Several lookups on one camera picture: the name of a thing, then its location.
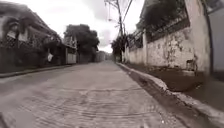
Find stained white wall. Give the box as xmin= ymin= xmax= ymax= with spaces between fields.
xmin=121 ymin=0 xmax=214 ymax=73

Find bush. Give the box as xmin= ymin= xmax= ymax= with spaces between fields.
xmin=110 ymin=34 xmax=128 ymax=63

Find overhead wires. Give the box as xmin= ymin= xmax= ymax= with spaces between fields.
xmin=106 ymin=0 xmax=134 ymax=24

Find tree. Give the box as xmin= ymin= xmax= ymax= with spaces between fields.
xmin=63 ymin=23 xmax=100 ymax=64

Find grey concrete road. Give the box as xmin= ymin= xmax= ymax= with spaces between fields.
xmin=0 ymin=59 xmax=188 ymax=128

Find utility pole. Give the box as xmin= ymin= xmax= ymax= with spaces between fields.
xmin=104 ymin=0 xmax=126 ymax=63

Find building with fence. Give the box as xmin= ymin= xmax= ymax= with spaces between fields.
xmin=0 ymin=1 xmax=79 ymax=73

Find grey gate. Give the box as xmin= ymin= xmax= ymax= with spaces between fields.
xmin=206 ymin=3 xmax=224 ymax=73

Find grey concrete kerb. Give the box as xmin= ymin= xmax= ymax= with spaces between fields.
xmin=116 ymin=61 xmax=224 ymax=128
xmin=0 ymin=63 xmax=76 ymax=79

